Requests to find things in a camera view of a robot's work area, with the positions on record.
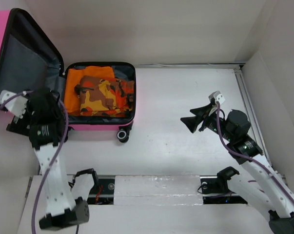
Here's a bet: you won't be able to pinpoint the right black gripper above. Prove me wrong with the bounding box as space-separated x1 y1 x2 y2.
180 103 235 142

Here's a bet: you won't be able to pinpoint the orange cloth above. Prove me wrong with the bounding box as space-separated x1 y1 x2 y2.
64 66 115 116

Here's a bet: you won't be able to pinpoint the pink hard-shell suitcase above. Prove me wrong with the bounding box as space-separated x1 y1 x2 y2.
0 8 137 143

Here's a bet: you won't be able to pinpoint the orange camouflage shorts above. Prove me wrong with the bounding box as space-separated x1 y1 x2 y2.
74 76 135 117

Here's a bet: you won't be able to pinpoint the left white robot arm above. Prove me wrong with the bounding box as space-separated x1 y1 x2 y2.
0 88 99 233

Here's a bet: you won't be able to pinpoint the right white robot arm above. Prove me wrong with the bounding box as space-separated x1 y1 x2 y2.
180 102 294 234

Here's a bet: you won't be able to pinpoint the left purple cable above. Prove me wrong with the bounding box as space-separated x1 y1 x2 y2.
0 90 80 234

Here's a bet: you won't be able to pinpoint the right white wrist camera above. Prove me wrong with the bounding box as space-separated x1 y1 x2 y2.
209 91 225 105

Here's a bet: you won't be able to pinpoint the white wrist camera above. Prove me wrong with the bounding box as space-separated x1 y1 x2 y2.
0 90 28 118
209 91 225 105

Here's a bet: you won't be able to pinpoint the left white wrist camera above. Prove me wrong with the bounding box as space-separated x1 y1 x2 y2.
0 90 28 118

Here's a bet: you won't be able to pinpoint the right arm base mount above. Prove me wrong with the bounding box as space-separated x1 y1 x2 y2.
197 176 248 205

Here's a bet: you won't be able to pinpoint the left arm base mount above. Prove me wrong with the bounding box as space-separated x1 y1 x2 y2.
87 177 115 205

